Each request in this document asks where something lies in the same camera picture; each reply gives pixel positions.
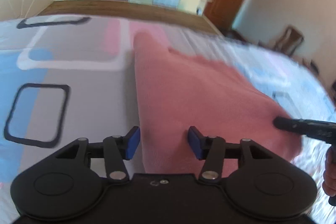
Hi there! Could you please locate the pink knit sweater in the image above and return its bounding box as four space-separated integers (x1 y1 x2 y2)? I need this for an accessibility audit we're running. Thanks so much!
134 32 302 174

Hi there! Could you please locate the right hand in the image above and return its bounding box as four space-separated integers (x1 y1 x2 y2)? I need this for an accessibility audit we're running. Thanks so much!
322 147 336 197

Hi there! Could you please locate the pastel patterned bed sheet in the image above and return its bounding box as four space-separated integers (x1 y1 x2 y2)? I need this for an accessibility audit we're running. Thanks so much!
1 15 335 223

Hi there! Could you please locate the brown wooden chair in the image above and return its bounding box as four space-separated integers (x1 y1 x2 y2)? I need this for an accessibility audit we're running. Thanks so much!
272 25 305 57

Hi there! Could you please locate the wooden bed footboard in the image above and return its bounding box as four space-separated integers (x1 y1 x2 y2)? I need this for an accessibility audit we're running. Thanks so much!
39 0 222 35

